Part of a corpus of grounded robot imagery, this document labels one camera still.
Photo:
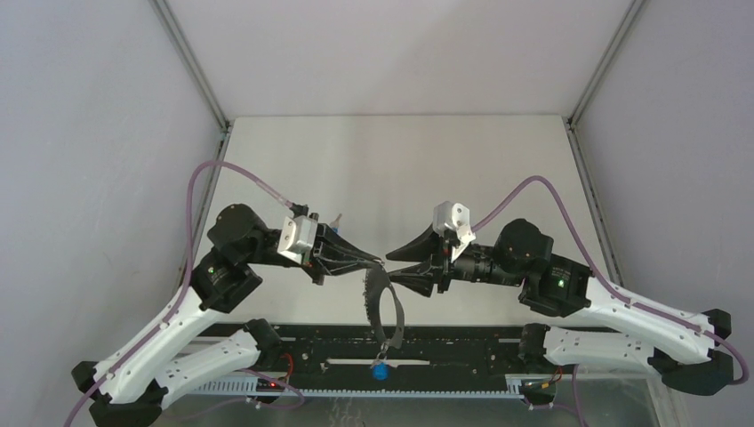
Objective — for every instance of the silver key with blue head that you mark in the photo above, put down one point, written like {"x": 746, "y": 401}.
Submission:
{"x": 335, "y": 224}

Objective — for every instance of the blue key tag with key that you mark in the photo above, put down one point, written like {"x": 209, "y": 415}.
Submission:
{"x": 379, "y": 368}

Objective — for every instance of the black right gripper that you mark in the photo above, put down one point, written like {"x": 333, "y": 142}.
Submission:
{"x": 423, "y": 277}

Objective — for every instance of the aluminium frame rail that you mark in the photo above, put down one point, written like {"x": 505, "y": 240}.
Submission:
{"x": 203, "y": 124}
{"x": 583, "y": 145}

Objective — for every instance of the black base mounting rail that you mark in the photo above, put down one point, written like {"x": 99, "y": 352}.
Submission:
{"x": 433, "y": 361}

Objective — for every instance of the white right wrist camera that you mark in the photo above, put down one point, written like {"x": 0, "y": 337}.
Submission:
{"x": 454, "y": 218}

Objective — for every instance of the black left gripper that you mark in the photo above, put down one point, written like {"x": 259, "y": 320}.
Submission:
{"x": 339, "y": 247}

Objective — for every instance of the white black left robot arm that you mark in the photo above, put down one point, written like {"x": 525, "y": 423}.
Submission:
{"x": 139, "y": 382}

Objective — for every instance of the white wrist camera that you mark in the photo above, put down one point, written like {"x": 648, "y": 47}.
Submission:
{"x": 454, "y": 218}
{"x": 297, "y": 238}

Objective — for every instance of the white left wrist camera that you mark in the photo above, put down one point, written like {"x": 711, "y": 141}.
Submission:
{"x": 297, "y": 238}

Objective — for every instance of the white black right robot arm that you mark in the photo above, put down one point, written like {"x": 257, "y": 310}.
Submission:
{"x": 633, "y": 333}

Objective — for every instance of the aluminium frame rail right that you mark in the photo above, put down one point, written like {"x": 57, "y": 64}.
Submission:
{"x": 583, "y": 145}

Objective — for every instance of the aluminium frame rail left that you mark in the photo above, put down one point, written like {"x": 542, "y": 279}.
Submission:
{"x": 203, "y": 124}

